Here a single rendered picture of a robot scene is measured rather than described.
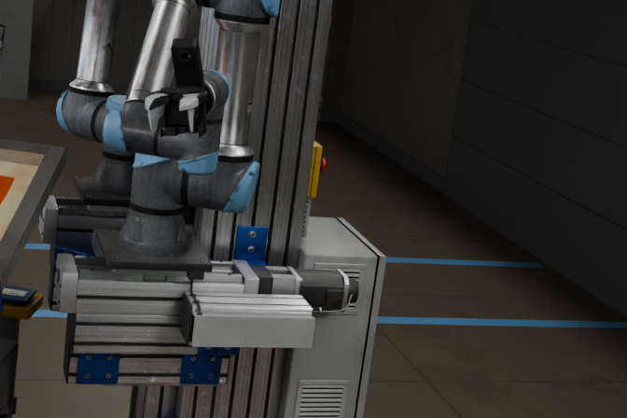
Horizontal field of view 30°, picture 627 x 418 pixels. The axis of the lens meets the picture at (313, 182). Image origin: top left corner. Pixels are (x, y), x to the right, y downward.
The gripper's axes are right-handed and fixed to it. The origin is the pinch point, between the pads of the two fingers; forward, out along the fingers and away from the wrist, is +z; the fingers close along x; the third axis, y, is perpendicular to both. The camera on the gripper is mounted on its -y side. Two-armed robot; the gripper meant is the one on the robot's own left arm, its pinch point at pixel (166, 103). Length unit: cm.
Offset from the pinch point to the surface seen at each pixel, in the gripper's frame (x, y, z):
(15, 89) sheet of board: 364, 115, -849
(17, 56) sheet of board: 362, 85, -855
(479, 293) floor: -60, 180, -473
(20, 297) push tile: 62, 63, -88
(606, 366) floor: -123, 188, -385
